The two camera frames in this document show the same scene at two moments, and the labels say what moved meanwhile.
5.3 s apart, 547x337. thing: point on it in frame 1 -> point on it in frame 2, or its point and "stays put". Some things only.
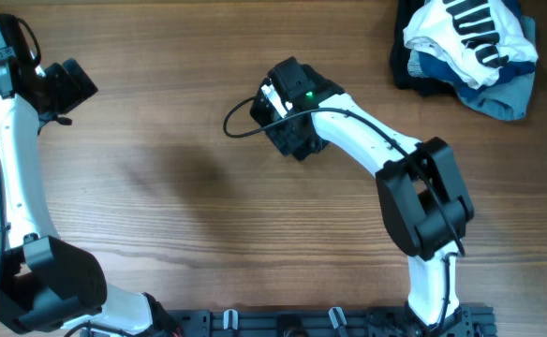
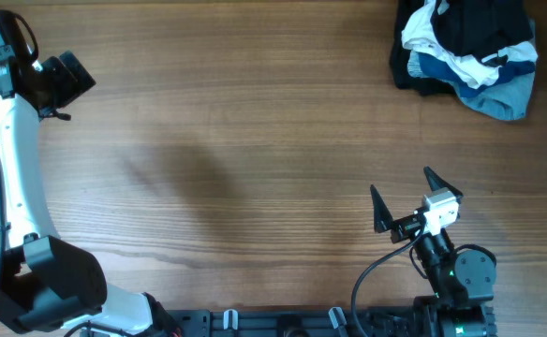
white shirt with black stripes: (477, 39) stays put
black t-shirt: (284, 105) -> (482, 29)
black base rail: (467, 320) stays put
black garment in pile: (400, 56) stays put
